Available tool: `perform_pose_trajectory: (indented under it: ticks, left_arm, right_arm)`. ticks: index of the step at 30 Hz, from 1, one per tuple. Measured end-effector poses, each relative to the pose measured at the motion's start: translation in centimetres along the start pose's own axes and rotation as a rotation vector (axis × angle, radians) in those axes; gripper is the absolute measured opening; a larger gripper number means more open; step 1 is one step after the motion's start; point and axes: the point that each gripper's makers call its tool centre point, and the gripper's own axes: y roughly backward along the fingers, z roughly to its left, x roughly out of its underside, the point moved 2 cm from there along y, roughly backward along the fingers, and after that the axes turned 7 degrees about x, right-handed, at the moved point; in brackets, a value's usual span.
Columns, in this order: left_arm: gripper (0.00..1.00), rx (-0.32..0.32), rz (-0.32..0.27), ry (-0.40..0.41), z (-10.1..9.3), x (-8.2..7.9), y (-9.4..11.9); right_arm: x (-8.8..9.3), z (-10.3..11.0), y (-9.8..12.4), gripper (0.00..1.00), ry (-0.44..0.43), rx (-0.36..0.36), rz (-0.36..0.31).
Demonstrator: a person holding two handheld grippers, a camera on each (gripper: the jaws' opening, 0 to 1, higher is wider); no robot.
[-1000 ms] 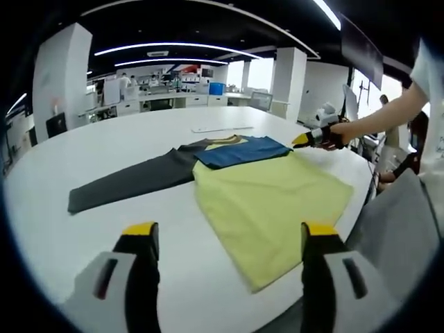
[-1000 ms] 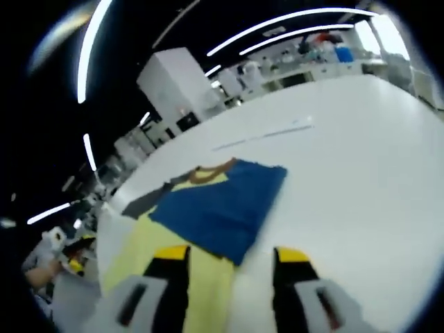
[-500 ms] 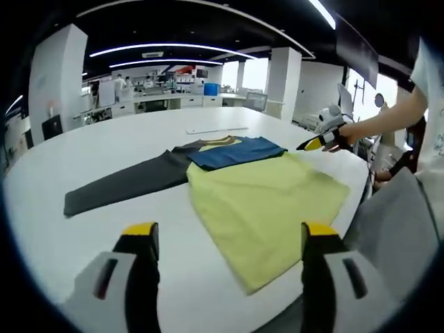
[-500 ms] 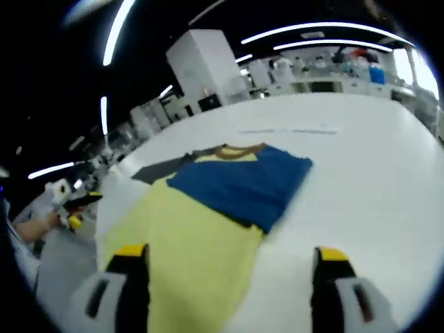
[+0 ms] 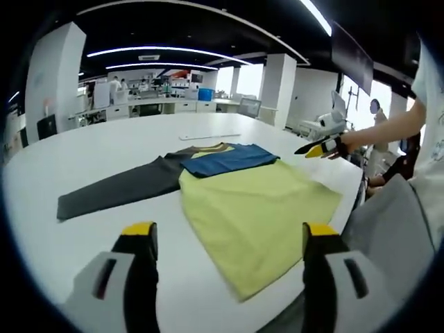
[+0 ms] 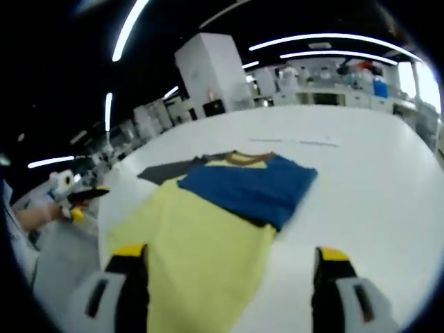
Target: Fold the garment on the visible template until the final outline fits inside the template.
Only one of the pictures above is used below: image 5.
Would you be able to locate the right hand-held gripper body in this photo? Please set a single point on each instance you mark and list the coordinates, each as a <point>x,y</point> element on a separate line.
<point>333,121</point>

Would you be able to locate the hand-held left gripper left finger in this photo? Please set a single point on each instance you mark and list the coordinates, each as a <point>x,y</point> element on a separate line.
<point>121,277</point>

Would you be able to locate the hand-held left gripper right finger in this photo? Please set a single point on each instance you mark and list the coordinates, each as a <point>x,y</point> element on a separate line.
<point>329,284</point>

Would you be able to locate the yellow black blue garment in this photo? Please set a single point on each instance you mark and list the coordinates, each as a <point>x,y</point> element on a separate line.
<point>249,211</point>

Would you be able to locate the white template strip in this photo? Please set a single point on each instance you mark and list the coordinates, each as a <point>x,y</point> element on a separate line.
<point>209,136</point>

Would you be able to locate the person's right hand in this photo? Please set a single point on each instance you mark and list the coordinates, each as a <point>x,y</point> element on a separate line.
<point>347,147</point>

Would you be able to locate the black metal stand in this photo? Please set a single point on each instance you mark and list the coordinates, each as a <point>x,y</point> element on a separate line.
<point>354,98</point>

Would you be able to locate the black hanging monitor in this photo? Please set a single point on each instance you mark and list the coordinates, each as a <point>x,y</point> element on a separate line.
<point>352,59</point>

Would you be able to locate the grey mesh chair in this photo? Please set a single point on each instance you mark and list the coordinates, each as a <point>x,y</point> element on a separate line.
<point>250,108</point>

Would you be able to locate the person's white printed shirt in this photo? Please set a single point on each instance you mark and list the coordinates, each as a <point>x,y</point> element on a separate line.
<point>431,145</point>

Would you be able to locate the wide ceiling light strip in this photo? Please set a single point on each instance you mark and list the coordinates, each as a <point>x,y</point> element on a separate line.
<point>317,17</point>

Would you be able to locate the blue storage bin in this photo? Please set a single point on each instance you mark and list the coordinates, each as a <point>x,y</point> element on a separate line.
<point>205,94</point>

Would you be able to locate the white lab counter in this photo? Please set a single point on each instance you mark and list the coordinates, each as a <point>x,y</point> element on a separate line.
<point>159,108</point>

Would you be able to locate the long ceiling light strip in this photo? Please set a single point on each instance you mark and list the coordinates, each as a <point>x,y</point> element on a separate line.
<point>159,66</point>
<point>166,52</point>

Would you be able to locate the ceiling air vent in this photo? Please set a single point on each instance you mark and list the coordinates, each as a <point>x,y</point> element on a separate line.
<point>149,57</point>

